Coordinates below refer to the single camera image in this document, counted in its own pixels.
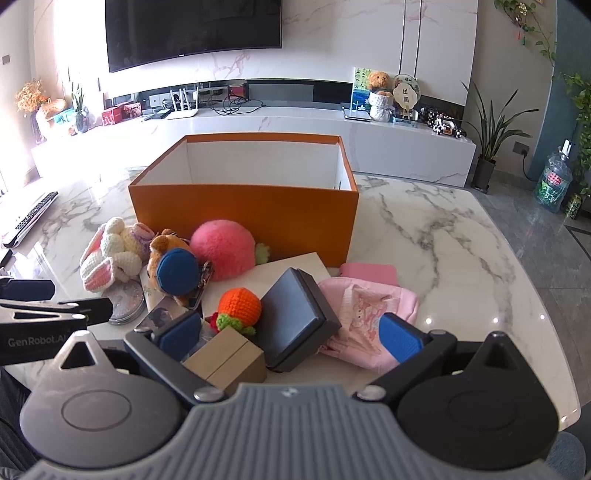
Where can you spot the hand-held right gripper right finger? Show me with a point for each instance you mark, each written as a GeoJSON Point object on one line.
{"type": "Point", "coordinates": [399, 339]}

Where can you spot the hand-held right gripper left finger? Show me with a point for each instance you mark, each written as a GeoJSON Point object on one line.
{"type": "Point", "coordinates": [178, 332]}

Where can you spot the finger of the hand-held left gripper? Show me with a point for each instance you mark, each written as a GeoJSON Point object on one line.
{"type": "Point", "coordinates": [27, 290]}
{"type": "Point", "coordinates": [92, 309]}

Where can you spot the dark photo card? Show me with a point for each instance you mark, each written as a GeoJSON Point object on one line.
{"type": "Point", "coordinates": [159, 314]}

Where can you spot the round clear disc case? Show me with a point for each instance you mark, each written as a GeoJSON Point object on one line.
{"type": "Point", "coordinates": [124, 300]}

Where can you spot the pink fabric pouch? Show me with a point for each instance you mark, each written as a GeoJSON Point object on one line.
{"type": "Point", "coordinates": [355, 314]}

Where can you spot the small tan cardboard box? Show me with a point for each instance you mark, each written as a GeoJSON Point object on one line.
{"type": "Point", "coordinates": [226, 357]}

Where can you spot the brown bear plush blue cap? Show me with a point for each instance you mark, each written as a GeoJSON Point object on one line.
{"type": "Point", "coordinates": [173, 272]}

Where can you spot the white crochet bunny plush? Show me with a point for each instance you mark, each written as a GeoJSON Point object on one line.
{"type": "Point", "coordinates": [115, 249]}

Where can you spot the orange crochet persimmon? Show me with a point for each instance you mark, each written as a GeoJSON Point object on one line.
{"type": "Point", "coordinates": [238, 302]}

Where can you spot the pink card case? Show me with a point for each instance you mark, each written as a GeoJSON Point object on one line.
{"type": "Point", "coordinates": [369, 272]}

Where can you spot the pink fluffy peach pompom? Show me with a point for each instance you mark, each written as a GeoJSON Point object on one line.
{"type": "Point", "coordinates": [221, 249]}

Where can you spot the black square gift box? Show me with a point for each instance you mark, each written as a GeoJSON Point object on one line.
{"type": "Point", "coordinates": [295, 314]}

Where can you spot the white box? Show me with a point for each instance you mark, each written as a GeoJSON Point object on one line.
{"type": "Point", "coordinates": [286, 263]}

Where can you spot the orange cardboard box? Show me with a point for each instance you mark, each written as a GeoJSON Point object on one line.
{"type": "Point", "coordinates": [240, 212]}

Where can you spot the person's dark clothing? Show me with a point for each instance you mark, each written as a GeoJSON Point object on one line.
{"type": "Point", "coordinates": [9, 415]}

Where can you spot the teal small box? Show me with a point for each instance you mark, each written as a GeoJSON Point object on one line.
{"type": "Point", "coordinates": [63, 117]}

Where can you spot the glass vase with green plant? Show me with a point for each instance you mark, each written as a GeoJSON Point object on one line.
{"type": "Point", "coordinates": [81, 117]}

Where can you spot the potted long-leaf plant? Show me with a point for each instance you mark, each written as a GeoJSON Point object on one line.
{"type": "Point", "coordinates": [485, 170]}

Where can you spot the red gift box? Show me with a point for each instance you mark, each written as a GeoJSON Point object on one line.
{"type": "Point", "coordinates": [112, 116]}
{"type": "Point", "coordinates": [132, 110]}

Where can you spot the dried orange flower bouquet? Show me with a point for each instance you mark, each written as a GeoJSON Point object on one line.
{"type": "Point", "coordinates": [31, 94]}

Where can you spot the black set-top box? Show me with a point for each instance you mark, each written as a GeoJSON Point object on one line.
{"type": "Point", "coordinates": [161, 113]}

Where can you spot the white router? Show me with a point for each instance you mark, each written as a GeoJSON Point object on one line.
{"type": "Point", "coordinates": [182, 113]}

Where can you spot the green drink can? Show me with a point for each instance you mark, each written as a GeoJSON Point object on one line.
{"type": "Point", "coordinates": [574, 206]}

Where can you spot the large water jug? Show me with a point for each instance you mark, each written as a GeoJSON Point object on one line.
{"type": "Point", "coordinates": [553, 182]}

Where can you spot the silver laptop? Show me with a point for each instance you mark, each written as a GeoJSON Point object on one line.
{"type": "Point", "coordinates": [356, 115]}

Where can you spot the teddy bear on cabinet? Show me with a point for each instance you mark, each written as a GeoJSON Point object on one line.
{"type": "Point", "coordinates": [381, 107]}

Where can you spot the white marble TV cabinet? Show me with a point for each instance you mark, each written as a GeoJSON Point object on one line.
{"type": "Point", "coordinates": [300, 124]}

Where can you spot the round fan ornament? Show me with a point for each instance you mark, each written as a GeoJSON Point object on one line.
{"type": "Point", "coordinates": [406, 94]}

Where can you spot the blue flower painting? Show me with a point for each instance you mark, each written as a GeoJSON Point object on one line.
{"type": "Point", "coordinates": [359, 92]}

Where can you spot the brown teddy bear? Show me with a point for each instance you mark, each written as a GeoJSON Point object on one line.
{"type": "Point", "coordinates": [379, 81]}

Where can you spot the green pothos plant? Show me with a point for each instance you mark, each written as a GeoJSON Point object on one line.
{"type": "Point", "coordinates": [579, 106]}

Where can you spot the hanging vine plant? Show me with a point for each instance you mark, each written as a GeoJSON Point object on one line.
{"type": "Point", "coordinates": [526, 18]}

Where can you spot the wall power socket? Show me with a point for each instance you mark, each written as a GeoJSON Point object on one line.
{"type": "Point", "coordinates": [521, 147]}

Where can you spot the black wall television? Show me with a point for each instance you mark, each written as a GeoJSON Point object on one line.
{"type": "Point", "coordinates": [194, 27]}

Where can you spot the white tall wall cabinet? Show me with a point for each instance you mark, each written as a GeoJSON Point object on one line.
{"type": "Point", "coordinates": [438, 41]}

